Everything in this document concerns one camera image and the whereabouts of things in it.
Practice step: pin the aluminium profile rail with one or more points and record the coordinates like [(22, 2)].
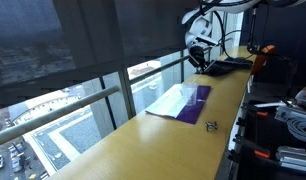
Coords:
[(286, 113), (293, 158)]

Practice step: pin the black cloth bag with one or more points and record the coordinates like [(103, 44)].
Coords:
[(222, 67)]

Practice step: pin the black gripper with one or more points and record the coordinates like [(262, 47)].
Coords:
[(197, 57)]

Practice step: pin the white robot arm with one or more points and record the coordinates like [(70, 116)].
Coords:
[(199, 27)]

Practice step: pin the purple folder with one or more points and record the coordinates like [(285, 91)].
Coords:
[(190, 114)]

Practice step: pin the orange black clamp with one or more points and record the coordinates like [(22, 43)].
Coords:
[(253, 109), (258, 150)]

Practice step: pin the metal window railing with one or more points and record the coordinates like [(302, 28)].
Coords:
[(27, 126)]

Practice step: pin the clear plastic straw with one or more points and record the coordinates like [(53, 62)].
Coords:
[(201, 71)]

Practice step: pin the clear plastic cup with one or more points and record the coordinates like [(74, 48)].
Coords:
[(189, 93)]

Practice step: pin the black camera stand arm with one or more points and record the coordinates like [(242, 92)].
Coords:
[(251, 48)]

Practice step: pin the orange chair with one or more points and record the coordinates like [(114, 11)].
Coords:
[(261, 59)]

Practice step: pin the white paper sheet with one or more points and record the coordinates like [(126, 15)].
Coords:
[(169, 104)]

